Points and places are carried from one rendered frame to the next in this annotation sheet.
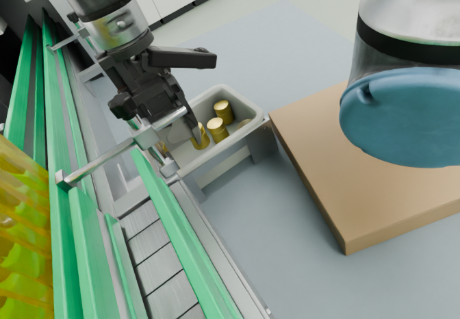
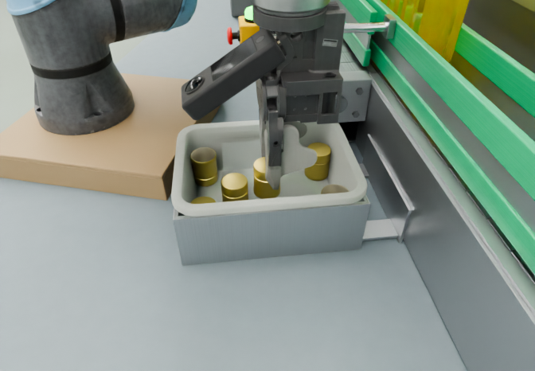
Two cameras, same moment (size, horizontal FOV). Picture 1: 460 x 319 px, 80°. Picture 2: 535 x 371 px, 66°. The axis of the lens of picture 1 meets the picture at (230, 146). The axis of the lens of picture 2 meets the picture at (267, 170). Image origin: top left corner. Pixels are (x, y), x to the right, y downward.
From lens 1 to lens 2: 0.82 m
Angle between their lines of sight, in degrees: 98
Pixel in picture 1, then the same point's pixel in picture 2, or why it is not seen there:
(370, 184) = (173, 93)
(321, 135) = (154, 128)
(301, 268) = (251, 107)
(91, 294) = not seen: outside the picture
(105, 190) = (385, 95)
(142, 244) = (344, 57)
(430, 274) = not seen: hidden behind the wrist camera
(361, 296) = not seen: hidden behind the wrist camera
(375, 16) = not seen: outside the picture
